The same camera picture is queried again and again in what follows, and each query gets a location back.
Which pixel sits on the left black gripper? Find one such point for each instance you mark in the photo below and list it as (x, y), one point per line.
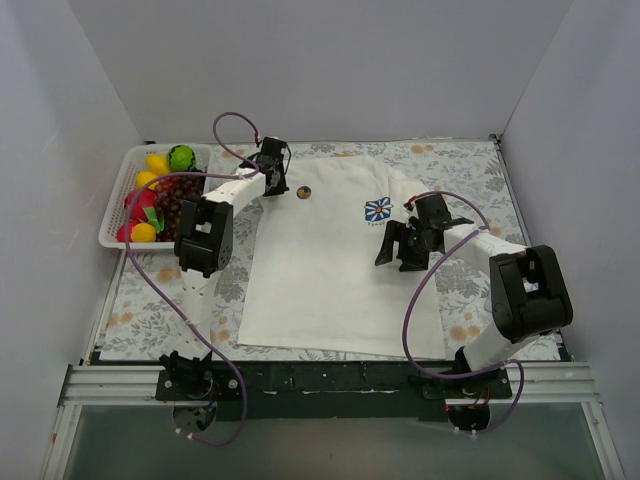
(275, 176)

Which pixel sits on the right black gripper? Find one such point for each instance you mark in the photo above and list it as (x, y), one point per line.
(405, 241)

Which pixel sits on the white t-shirt with flower print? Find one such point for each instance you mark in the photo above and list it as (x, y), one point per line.
(313, 283)

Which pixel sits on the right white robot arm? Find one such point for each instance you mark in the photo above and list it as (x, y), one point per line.
(528, 297)

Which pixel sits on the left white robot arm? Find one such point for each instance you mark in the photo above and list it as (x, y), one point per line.
(204, 247)

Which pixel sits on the green toy watermelon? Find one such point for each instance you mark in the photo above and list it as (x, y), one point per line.
(181, 158)

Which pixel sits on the purple toy grape bunch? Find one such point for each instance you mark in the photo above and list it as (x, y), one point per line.
(170, 194)

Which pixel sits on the yellow toy lemon upper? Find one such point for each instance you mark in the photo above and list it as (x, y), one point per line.
(158, 164)

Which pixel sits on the yellow toy lemon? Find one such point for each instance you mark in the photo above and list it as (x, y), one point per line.
(146, 179)
(158, 164)

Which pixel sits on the yellow toy lemon lower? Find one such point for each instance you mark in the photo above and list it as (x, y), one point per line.
(146, 179)

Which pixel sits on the red toy dragon fruit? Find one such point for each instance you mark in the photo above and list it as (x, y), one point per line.
(143, 204)

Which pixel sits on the white plastic fruit basket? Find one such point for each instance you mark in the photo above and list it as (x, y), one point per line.
(134, 162)

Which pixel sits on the red yellow toy mango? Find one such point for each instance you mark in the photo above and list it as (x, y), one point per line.
(136, 232)

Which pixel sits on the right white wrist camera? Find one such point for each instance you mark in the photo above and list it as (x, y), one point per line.
(413, 208)

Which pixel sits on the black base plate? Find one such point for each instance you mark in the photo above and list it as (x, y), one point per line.
(263, 390)

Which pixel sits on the aluminium frame rail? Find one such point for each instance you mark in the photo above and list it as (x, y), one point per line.
(545, 382)

